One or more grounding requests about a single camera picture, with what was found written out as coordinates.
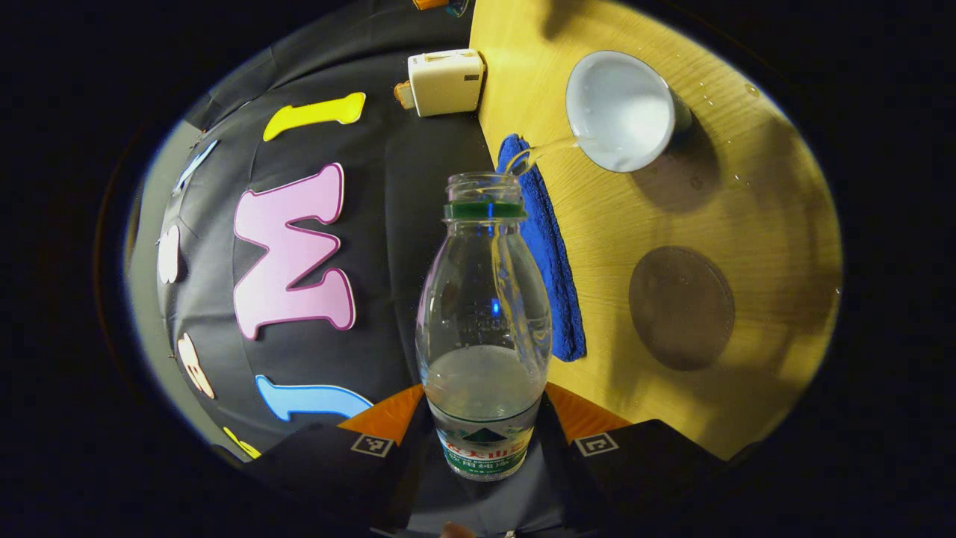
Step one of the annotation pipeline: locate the blue towel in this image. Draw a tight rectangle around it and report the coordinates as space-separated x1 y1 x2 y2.
497 134 588 363

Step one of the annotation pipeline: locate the white teacup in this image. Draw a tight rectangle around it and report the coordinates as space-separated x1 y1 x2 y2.
565 50 693 174

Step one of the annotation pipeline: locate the brown round coaster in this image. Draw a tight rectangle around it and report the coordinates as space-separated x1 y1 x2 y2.
628 246 736 372

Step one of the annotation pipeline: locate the clear plastic water bottle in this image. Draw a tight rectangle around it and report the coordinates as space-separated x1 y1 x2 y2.
415 172 553 483

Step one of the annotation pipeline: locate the white toaster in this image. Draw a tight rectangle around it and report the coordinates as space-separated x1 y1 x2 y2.
407 49 487 118

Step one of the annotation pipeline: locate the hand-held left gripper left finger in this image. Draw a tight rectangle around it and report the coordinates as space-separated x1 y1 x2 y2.
245 384 443 534

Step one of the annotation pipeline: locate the black backdrop cloth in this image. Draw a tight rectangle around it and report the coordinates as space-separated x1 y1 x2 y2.
131 0 516 464

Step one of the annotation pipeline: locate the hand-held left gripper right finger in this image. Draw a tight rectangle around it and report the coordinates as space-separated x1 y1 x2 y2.
533 382 727 534

